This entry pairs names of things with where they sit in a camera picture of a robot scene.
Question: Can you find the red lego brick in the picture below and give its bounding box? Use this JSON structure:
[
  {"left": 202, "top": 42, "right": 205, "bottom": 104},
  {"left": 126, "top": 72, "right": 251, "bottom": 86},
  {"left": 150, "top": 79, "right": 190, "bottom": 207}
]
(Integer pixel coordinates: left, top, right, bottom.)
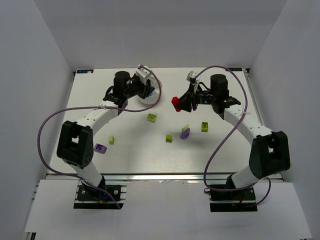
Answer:
[{"left": 171, "top": 96, "right": 181, "bottom": 112}]

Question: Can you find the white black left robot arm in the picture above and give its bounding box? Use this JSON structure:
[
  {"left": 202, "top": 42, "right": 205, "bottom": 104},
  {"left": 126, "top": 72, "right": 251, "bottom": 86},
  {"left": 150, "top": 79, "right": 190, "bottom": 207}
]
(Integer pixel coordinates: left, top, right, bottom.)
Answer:
[{"left": 56, "top": 68, "right": 155, "bottom": 200}]

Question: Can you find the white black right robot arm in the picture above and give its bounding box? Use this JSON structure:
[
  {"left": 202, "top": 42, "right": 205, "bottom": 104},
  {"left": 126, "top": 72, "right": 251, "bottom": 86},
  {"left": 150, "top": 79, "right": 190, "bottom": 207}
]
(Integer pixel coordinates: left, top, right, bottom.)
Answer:
[{"left": 171, "top": 71, "right": 291, "bottom": 192}]

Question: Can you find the white round divided container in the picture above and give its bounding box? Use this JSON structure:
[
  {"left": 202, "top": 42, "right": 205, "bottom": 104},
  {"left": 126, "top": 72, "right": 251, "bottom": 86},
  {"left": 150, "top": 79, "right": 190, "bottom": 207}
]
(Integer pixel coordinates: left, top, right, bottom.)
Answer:
[{"left": 137, "top": 74, "right": 162, "bottom": 106}]

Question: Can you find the light green half-round lego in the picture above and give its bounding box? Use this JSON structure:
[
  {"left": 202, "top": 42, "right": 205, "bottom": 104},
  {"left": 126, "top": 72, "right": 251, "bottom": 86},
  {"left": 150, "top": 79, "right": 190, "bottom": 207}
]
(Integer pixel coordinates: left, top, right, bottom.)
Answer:
[{"left": 181, "top": 124, "right": 190, "bottom": 133}]

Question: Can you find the lime lego brick far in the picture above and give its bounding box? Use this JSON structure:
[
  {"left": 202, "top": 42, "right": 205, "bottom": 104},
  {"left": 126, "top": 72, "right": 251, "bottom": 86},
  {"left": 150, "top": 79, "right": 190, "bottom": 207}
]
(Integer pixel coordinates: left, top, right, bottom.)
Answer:
[{"left": 201, "top": 122, "right": 209, "bottom": 133}]

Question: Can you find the purple half-round lego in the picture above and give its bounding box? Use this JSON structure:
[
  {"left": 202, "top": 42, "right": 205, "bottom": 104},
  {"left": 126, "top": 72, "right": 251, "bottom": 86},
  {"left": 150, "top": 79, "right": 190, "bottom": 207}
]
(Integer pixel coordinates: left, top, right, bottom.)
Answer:
[{"left": 180, "top": 127, "right": 191, "bottom": 139}]

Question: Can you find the light green upturned lego brick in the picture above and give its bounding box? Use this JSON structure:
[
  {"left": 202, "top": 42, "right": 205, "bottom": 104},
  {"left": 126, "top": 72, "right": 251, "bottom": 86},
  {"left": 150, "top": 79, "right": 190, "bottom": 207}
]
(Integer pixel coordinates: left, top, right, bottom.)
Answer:
[{"left": 146, "top": 113, "right": 157, "bottom": 123}]

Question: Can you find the small lime lego brick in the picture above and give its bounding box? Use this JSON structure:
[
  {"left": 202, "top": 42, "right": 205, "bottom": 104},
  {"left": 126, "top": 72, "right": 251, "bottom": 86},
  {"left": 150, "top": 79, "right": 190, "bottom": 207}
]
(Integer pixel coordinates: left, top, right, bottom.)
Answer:
[{"left": 165, "top": 134, "right": 173, "bottom": 143}]

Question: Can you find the small lime lego left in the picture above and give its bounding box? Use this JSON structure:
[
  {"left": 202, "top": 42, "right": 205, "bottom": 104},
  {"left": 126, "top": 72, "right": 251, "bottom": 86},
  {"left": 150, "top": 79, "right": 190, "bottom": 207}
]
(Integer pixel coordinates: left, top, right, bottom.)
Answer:
[{"left": 108, "top": 135, "right": 115, "bottom": 145}]

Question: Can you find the purple lego brick left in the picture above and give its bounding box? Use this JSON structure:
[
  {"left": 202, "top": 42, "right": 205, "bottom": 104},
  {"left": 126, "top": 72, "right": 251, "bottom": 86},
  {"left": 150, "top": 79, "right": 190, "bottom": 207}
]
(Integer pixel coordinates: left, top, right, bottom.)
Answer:
[{"left": 94, "top": 143, "right": 107, "bottom": 154}]

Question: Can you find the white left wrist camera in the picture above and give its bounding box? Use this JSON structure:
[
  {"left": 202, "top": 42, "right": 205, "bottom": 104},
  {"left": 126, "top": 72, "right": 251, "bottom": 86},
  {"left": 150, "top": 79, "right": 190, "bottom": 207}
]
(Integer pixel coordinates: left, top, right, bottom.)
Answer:
[{"left": 135, "top": 68, "right": 151, "bottom": 85}]

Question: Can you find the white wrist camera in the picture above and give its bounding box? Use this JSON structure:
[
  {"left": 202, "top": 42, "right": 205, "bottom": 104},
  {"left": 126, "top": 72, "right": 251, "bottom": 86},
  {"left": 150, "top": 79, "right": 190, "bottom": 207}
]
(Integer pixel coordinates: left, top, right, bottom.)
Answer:
[
  {"left": 135, "top": 68, "right": 151, "bottom": 85},
  {"left": 186, "top": 70, "right": 200, "bottom": 92}
]

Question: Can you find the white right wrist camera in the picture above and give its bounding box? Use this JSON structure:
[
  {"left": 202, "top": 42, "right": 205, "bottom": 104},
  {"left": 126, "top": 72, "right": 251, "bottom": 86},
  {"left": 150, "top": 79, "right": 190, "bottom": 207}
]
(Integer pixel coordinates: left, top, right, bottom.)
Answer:
[{"left": 186, "top": 70, "right": 200, "bottom": 92}]

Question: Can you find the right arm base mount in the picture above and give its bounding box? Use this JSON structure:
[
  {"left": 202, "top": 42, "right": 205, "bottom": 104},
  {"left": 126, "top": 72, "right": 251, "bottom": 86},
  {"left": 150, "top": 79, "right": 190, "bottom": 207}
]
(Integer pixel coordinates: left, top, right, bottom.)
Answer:
[{"left": 204, "top": 187, "right": 258, "bottom": 213}]

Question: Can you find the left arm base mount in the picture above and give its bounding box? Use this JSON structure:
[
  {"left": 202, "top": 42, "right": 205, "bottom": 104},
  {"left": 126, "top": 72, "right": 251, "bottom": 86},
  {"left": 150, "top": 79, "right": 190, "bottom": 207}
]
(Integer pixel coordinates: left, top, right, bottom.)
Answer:
[{"left": 73, "top": 183, "right": 127, "bottom": 210}]

